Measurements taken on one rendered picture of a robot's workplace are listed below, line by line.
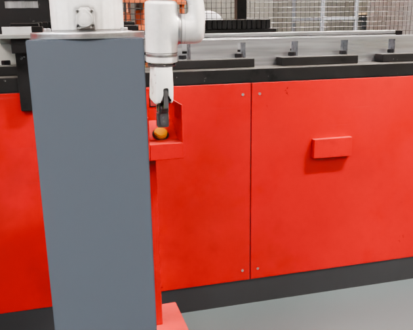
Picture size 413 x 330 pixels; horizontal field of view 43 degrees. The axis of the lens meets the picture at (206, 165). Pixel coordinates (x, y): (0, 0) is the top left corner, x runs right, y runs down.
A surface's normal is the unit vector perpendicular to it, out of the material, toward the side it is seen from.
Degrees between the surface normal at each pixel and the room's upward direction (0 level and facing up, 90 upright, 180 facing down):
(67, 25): 90
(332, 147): 90
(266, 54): 90
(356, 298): 0
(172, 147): 90
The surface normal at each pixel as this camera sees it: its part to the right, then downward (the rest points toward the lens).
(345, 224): 0.25, 0.25
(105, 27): 0.67, 0.18
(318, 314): -0.01, -0.97
